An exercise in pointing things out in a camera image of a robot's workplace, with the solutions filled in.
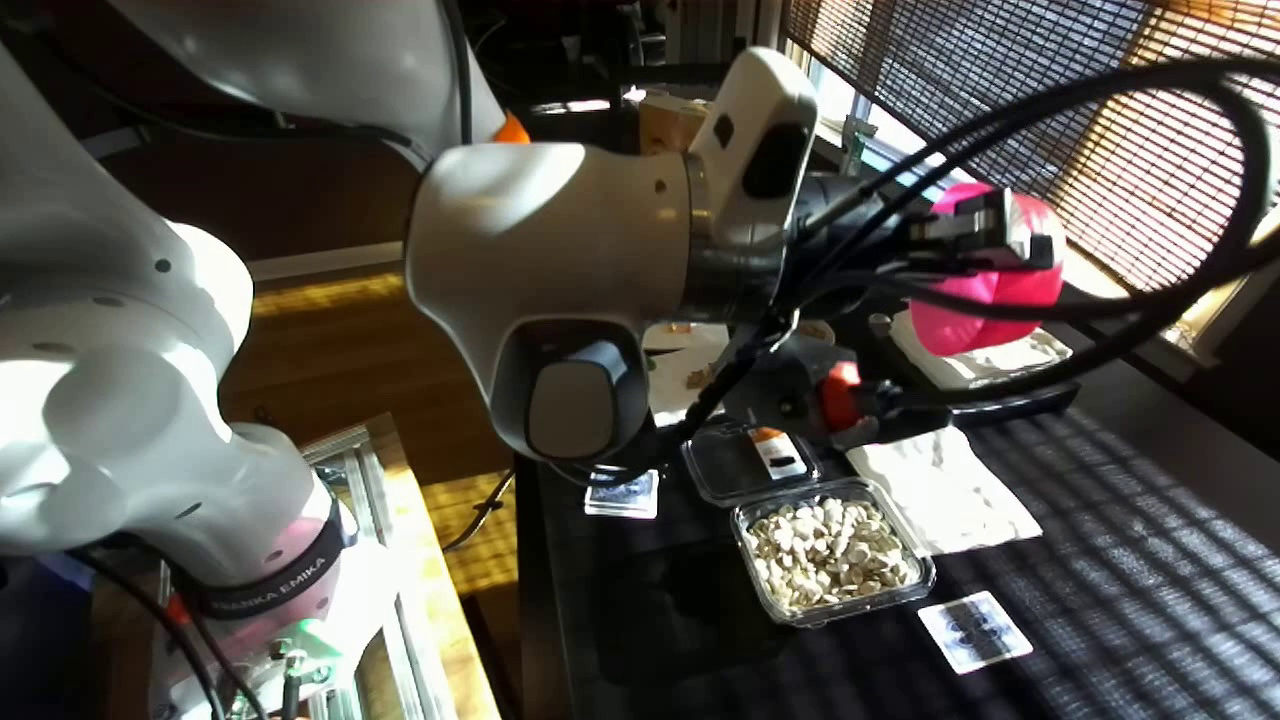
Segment barcode label card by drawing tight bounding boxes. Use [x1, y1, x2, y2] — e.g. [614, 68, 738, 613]
[916, 589, 1035, 682]

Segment pumpkin seeds pile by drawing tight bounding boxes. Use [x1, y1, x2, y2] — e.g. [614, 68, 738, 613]
[743, 493, 916, 615]

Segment white napkin stack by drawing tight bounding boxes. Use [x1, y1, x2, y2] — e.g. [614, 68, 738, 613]
[887, 312, 1075, 397]

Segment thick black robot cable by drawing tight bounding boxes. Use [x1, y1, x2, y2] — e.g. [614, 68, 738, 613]
[586, 77, 1273, 472]
[772, 54, 1280, 413]

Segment flat white napkin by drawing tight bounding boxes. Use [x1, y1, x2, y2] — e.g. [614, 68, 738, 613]
[845, 424, 1049, 557]

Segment clear glass seed container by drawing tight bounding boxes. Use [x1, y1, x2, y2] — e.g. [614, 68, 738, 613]
[727, 477, 936, 631]

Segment white napkin under brown snacks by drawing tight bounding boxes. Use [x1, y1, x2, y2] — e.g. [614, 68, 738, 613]
[639, 317, 738, 434]

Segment black tray under napkins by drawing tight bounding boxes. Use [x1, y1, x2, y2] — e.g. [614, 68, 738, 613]
[866, 312, 1084, 434]

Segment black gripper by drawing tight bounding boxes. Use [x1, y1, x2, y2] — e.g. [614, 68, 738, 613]
[795, 168, 1042, 276]

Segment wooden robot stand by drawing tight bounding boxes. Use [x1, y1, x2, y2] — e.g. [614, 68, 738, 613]
[132, 413, 505, 720]

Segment pink plastic bowl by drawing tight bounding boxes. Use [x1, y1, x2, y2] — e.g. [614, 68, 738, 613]
[905, 176, 1072, 355]

